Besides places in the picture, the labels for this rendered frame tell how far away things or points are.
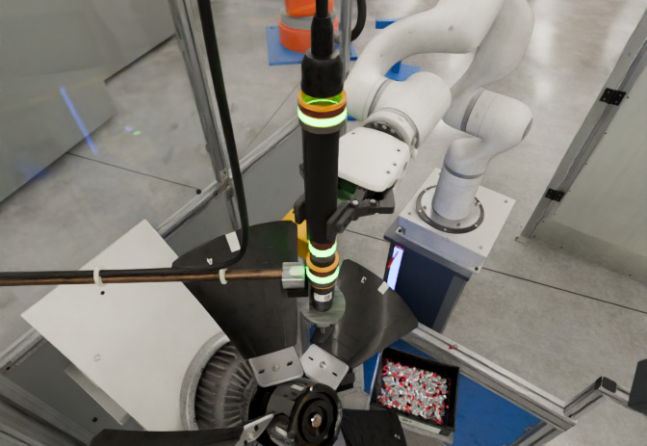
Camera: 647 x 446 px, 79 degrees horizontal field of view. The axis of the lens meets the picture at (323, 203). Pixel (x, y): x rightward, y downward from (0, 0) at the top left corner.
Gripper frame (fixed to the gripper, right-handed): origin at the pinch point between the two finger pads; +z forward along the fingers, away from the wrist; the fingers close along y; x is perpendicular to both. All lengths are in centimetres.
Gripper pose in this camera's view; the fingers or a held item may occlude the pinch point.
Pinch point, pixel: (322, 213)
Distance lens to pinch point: 46.1
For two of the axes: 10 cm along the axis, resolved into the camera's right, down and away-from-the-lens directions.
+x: 0.0, -7.0, -7.2
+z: -5.5, 6.0, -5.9
